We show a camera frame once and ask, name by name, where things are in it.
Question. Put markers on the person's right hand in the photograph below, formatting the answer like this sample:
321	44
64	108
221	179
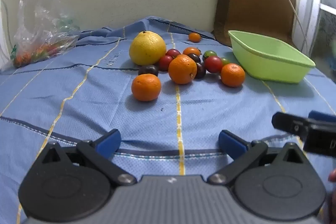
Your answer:
332	176

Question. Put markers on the light green plastic basin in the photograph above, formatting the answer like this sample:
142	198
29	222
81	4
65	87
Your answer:
275	66

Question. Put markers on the brown woven seat cushion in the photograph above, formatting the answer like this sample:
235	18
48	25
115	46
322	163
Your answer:
252	3

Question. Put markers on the blue striped blanket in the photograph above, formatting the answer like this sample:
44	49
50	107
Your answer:
78	108

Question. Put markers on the dark purple cherry tomato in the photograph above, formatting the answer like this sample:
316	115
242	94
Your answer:
200	70
148	70
194	57

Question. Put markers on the large yellow citrus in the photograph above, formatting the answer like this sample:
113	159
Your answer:
147	48

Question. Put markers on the green cherry tomato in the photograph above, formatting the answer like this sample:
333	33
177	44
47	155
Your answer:
210	53
225	60

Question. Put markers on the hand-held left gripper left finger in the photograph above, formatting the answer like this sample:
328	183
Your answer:
109	141

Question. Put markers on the orange cherry tomato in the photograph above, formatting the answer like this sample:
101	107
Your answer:
191	50
194	37

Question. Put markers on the white window frame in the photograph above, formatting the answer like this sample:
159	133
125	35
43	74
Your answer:
305	16

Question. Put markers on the red cherry tomato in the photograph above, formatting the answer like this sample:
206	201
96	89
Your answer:
213	64
164	63
173	53

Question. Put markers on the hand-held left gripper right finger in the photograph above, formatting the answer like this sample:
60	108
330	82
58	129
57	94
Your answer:
232	142

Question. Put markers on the clear plastic bag of produce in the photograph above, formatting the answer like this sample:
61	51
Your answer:
39	29

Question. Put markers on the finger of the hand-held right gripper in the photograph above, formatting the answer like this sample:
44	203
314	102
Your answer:
323	116
286	123

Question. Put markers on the orange mandarin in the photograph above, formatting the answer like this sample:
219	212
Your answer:
232	75
182	69
146	87

